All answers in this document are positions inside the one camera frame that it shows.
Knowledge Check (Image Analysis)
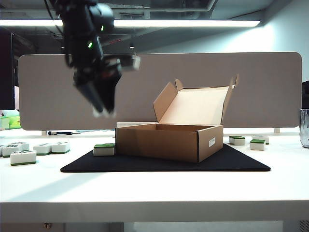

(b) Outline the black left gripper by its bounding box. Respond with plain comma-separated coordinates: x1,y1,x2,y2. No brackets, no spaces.
71,54,123,118

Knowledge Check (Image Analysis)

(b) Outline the green-backed mahjong tile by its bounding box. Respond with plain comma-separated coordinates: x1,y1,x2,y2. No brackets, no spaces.
93,143,116,157
229,135,246,146
250,139,267,151

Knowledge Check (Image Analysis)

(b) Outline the brown paper box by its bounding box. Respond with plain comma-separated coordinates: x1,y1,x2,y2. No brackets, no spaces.
115,73,240,163

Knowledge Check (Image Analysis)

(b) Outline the three bamboo mahjong tile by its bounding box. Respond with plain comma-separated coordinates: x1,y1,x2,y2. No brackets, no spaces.
51,141,71,154

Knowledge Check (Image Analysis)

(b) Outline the two bamboo mahjong tile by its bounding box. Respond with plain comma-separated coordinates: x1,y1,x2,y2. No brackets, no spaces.
33,143,53,156

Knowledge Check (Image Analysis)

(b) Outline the green and white box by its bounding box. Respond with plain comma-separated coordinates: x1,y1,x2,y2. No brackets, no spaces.
0,115,21,131

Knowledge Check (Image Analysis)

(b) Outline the eight bamboo mahjong tile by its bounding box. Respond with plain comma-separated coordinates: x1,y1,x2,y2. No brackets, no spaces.
8,142,30,151

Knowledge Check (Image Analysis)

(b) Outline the bird one bamboo mahjong tile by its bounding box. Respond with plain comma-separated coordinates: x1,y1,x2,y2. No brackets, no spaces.
10,149,38,167

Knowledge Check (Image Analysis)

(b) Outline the six bamboo mahjong tile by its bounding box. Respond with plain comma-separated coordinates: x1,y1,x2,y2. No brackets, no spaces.
2,145,19,158

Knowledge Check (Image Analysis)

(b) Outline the face-up white mahjong tile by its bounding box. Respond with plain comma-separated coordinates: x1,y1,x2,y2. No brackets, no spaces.
252,135,270,145

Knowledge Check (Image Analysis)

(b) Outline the black pen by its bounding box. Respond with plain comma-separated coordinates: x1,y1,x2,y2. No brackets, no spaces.
47,130,73,136

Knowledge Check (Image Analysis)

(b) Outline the black rectangular mat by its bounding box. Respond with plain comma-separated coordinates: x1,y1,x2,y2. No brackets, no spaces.
60,142,271,173

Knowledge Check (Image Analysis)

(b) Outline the black monitor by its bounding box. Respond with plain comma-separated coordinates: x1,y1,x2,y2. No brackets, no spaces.
0,27,16,111

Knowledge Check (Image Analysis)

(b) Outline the beige desk divider panel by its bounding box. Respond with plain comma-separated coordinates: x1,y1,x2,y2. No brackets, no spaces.
17,51,304,132

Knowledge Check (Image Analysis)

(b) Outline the dark background object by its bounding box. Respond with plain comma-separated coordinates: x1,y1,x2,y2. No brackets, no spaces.
301,81,309,109

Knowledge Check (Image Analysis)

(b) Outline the clear glass cup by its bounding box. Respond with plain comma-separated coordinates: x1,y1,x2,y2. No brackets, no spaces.
299,108,309,149

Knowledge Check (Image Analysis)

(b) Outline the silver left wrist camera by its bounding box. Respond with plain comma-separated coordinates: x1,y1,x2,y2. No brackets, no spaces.
120,55,142,72

